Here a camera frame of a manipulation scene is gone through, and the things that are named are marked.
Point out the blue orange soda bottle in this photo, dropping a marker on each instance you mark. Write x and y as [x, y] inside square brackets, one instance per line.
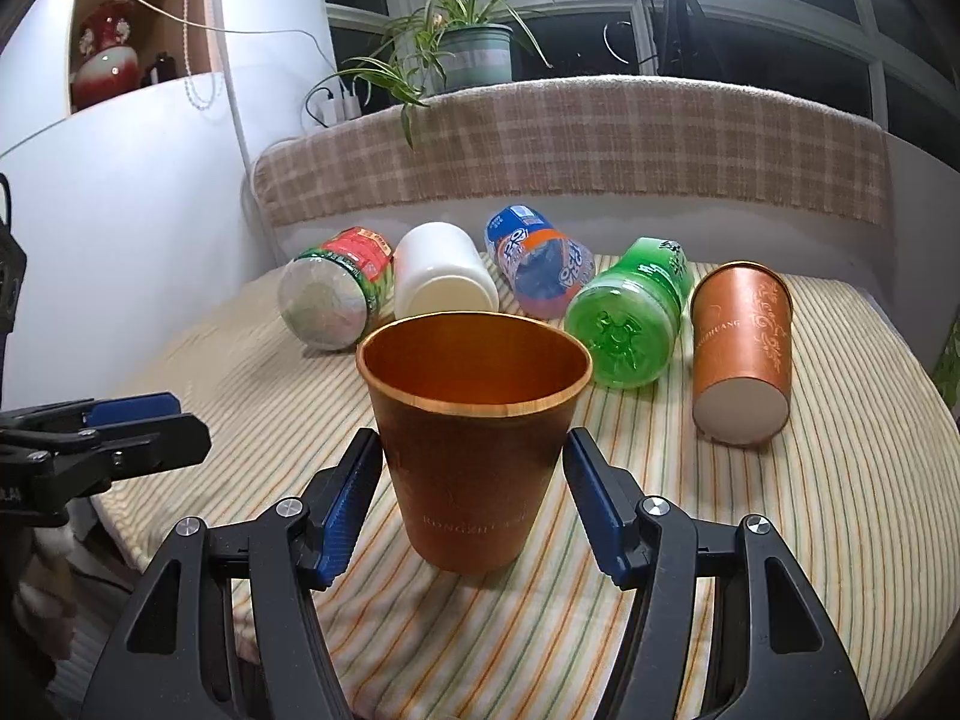
[543, 267]

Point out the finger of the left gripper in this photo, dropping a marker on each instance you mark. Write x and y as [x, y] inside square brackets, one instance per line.
[120, 449]
[79, 414]

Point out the plaid beige sill blanket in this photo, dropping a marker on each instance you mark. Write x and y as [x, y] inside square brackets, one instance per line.
[591, 136]

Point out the green plastic bottle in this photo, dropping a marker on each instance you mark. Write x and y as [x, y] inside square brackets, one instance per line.
[629, 316]

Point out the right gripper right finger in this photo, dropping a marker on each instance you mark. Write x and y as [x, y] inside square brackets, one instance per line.
[774, 652]

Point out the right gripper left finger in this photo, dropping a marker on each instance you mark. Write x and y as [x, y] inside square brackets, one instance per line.
[173, 653]

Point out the red green label jar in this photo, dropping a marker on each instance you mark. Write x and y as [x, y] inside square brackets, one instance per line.
[332, 295]

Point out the white plastic cup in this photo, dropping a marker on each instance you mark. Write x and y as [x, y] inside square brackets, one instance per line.
[437, 268]

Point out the brown paper cup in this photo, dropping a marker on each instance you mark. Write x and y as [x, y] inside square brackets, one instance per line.
[742, 319]
[472, 409]

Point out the green white paper bag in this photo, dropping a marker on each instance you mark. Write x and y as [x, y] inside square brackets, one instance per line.
[946, 374]

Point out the white power strip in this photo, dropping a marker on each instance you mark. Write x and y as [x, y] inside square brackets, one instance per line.
[330, 105]

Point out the potted spider plant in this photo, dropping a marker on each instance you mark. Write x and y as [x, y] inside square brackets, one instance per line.
[439, 48]

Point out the left gloved hand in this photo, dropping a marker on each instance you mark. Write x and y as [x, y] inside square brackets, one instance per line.
[44, 600]

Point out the red white ceramic vase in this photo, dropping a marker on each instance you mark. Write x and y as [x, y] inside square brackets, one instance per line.
[110, 65]

